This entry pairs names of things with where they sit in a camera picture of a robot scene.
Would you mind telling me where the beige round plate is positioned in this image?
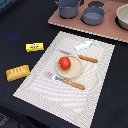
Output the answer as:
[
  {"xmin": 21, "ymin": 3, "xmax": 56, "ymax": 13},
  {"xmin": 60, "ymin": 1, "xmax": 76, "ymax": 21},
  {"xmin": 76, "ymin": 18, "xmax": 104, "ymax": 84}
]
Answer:
[{"xmin": 55, "ymin": 55, "xmax": 84, "ymax": 79}]

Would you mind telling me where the red tomato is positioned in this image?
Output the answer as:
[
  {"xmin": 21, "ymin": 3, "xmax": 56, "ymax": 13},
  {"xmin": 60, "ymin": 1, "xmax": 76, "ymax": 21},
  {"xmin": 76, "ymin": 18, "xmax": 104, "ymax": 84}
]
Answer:
[{"xmin": 59, "ymin": 56, "xmax": 71, "ymax": 70}]

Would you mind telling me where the white toy fish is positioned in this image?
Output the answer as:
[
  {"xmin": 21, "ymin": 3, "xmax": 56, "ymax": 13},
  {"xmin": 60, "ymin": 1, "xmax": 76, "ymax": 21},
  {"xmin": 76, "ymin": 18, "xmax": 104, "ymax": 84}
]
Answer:
[{"xmin": 75, "ymin": 41, "xmax": 92, "ymax": 51}]

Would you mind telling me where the white striped placemat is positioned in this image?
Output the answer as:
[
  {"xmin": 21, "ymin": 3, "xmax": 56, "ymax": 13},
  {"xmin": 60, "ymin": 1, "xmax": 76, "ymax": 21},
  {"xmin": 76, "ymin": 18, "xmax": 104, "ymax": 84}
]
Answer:
[{"xmin": 14, "ymin": 31, "xmax": 114, "ymax": 128}]

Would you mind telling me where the brown stove board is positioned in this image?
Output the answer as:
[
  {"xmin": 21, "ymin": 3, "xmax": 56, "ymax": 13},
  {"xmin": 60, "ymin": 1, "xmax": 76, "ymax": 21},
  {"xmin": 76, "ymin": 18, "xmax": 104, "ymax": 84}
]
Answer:
[{"xmin": 48, "ymin": 0, "xmax": 128, "ymax": 43}]

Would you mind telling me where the beige bowl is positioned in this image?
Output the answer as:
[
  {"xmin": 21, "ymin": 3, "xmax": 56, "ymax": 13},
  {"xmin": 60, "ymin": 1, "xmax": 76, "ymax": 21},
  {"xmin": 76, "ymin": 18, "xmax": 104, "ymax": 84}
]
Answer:
[{"xmin": 116, "ymin": 4, "xmax": 128, "ymax": 30}]

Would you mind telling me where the knife with wooden handle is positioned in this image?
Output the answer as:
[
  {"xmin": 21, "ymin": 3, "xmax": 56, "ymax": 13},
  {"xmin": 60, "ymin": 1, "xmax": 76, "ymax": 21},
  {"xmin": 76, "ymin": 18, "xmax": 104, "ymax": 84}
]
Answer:
[{"xmin": 58, "ymin": 49, "xmax": 98, "ymax": 63}]

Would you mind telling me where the grey saucepan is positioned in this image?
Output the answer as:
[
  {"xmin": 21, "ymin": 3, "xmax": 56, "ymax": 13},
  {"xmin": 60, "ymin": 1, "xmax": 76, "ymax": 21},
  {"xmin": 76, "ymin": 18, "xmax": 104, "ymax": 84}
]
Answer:
[{"xmin": 81, "ymin": 1, "xmax": 112, "ymax": 26}]

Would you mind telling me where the yellow box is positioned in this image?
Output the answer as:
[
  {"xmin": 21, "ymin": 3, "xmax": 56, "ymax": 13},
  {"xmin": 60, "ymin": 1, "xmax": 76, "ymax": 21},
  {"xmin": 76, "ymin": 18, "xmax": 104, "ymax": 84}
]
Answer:
[{"xmin": 26, "ymin": 42, "xmax": 44, "ymax": 52}]

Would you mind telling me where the grey pot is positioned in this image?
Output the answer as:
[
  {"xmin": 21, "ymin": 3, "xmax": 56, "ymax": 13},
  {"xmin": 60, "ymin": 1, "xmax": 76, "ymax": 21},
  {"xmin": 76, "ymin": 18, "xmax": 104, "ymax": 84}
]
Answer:
[{"xmin": 56, "ymin": 0, "xmax": 81, "ymax": 19}]

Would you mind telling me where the fork with wooden handle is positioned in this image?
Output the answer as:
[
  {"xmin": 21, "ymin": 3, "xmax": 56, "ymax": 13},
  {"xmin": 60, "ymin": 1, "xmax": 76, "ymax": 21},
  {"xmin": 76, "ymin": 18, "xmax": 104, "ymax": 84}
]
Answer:
[{"xmin": 45, "ymin": 72, "xmax": 85, "ymax": 90}]

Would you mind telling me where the orange bread loaf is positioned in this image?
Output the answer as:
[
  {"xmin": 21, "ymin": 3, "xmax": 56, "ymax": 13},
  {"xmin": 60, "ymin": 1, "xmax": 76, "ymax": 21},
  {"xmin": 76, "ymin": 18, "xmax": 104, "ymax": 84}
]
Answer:
[{"xmin": 6, "ymin": 65, "xmax": 30, "ymax": 82}]

